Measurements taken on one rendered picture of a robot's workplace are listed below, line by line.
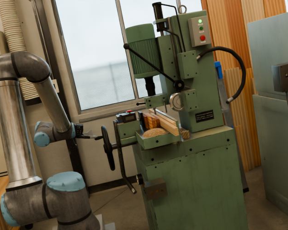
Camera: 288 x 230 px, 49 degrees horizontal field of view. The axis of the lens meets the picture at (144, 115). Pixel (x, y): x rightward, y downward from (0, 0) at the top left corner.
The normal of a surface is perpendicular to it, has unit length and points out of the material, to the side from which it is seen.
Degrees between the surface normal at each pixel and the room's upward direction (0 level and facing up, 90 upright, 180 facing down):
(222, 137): 90
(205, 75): 90
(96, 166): 90
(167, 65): 90
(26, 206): 72
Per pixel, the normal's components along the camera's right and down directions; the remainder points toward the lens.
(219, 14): 0.11, 0.11
